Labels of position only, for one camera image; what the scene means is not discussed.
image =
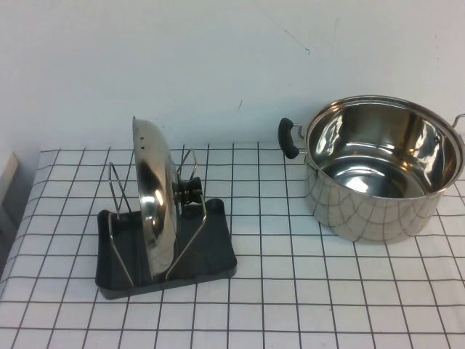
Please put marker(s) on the steel pot lid black knob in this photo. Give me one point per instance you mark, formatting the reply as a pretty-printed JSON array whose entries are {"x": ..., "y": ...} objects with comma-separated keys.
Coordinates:
[{"x": 152, "y": 203}]

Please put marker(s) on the stainless steel cooking pot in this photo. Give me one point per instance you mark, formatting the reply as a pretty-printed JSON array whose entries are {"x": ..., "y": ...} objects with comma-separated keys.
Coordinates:
[{"x": 363, "y": 218}]

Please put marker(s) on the white black-checked tablecloth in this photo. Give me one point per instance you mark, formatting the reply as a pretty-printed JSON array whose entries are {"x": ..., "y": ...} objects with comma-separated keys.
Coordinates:
[{"x": 290, "y": 291}]

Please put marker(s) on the beige box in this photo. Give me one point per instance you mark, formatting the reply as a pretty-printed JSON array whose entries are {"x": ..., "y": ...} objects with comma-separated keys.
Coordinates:
[{"x": 5, "y": 181}]

